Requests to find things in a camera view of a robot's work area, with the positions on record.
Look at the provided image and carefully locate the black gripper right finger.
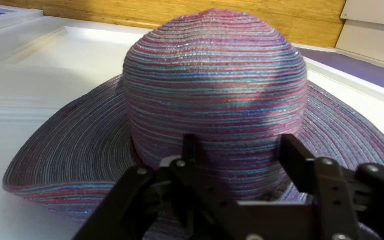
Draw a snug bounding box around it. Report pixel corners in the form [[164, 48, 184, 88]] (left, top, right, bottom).
[[279, 132, 384, 240]]

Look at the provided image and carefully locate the white closet door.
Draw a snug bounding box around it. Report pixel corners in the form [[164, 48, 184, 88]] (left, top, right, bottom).
[[336, 0, 384, 71]]

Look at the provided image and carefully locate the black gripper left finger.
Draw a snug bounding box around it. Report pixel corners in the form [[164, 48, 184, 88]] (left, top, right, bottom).
[[71, 132, 264, 240]]

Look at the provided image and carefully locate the purple striped woven sun hat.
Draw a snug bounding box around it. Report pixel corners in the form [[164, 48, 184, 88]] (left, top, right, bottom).
[[3, 7, 384, 240]]

